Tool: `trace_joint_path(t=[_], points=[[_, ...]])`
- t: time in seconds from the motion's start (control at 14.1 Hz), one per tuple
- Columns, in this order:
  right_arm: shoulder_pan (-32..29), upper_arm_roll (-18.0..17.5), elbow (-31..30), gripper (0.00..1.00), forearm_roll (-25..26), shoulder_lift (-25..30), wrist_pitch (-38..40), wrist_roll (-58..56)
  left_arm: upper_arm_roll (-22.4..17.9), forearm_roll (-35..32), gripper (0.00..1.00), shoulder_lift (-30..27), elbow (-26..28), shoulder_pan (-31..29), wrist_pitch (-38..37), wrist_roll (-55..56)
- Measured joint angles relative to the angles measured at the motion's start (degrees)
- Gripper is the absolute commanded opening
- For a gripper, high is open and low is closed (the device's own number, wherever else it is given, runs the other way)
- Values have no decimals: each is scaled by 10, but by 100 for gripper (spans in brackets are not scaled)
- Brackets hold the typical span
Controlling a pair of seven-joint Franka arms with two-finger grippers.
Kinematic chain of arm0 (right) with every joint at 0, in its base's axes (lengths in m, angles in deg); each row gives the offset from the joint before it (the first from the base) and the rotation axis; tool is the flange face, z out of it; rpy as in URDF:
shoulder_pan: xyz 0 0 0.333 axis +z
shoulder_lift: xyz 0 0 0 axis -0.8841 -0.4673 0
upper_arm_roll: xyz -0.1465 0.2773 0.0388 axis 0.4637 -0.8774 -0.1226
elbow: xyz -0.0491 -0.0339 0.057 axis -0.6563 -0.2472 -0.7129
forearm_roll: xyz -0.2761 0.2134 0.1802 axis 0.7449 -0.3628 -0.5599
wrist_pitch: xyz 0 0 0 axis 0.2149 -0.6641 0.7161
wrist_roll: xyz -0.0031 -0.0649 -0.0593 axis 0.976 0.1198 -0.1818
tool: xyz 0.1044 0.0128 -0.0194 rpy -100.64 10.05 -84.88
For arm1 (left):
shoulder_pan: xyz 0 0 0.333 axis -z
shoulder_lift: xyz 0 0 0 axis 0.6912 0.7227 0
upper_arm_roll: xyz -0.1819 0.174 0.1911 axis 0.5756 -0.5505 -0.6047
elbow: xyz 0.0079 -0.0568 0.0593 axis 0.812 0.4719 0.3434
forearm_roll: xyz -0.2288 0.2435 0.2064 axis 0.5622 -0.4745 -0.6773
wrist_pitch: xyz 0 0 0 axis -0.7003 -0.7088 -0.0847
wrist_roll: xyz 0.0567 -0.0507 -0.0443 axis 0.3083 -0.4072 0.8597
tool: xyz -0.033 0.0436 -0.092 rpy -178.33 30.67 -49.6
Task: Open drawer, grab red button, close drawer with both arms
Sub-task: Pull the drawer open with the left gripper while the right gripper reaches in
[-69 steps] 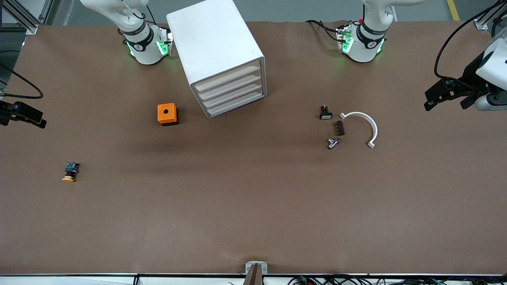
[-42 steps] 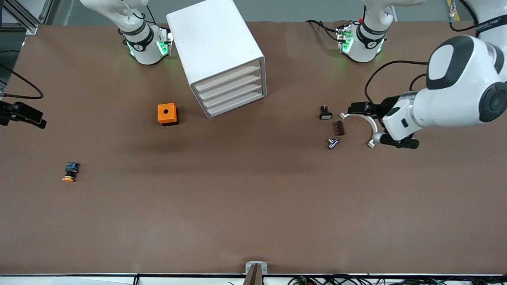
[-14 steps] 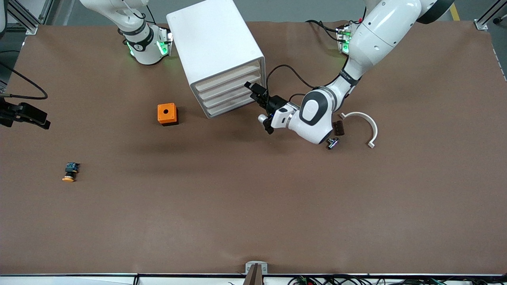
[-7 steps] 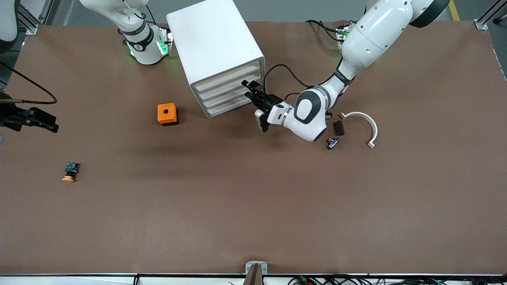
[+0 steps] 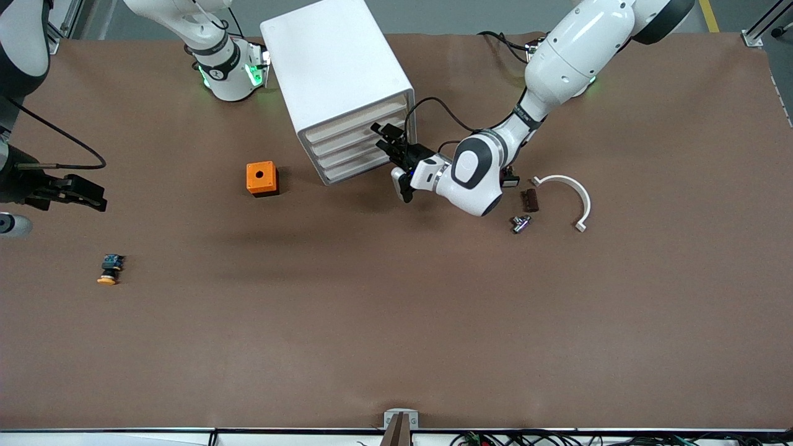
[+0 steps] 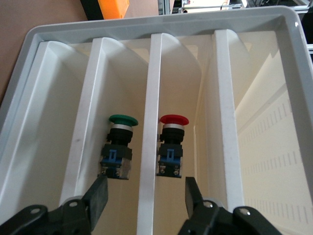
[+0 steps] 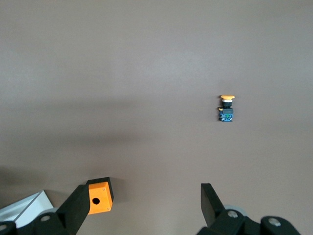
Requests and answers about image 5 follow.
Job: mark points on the yellow push button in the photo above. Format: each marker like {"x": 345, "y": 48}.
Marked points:
{"x": 110, "y": 266}

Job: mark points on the white table edge rail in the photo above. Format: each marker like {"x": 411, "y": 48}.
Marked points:
{"x": 93, "y": 440}

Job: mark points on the black switch with white face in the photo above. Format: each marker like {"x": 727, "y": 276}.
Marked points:
{"x": 512, "y": 181}

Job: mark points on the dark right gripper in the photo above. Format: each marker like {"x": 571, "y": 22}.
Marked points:
{"x": 20, "y": 186}

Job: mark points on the chrome tee pipe fitting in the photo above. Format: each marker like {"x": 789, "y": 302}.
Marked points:
{"x": 520, "y": 224}

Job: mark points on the white cabinet drawer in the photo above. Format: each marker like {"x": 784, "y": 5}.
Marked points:
{"x": 353, "y": 150}
{"x": 353, "y": 136}
{"x": 359, "y": 163}
{"x": 356, "y": 121}

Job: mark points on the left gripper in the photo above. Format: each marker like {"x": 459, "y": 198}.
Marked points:
{"x": 414, "y": 156}

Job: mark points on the brown table cover mat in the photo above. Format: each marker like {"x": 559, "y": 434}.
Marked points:
{"x": 396, "y": 322}

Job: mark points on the aluminium frame post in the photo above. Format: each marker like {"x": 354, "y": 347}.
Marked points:
{"x": 57, "y": 43}
{"x": 751, "y": 39}

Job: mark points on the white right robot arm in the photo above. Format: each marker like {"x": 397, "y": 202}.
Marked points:
{"x": 223, "y": 62}

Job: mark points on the white drawer cabinet housing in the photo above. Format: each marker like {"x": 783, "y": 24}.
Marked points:
{"x": 328, "y": 56}

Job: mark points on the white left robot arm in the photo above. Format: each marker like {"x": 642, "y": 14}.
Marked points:
{"x": 557, "y": 56}

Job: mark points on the orange box with hole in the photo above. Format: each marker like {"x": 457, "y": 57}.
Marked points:
{"x": 253, "y": 170}

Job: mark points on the white semicircular pipe clamp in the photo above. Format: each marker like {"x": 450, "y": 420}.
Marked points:
{"x": 560, "y": 178}

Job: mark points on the grey metal table bracket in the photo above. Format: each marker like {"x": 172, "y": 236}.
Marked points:
{"x": 390, "y": 420}

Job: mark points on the dark brown small block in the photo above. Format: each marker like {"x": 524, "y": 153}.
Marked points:
{"x": 530, "y": 201}

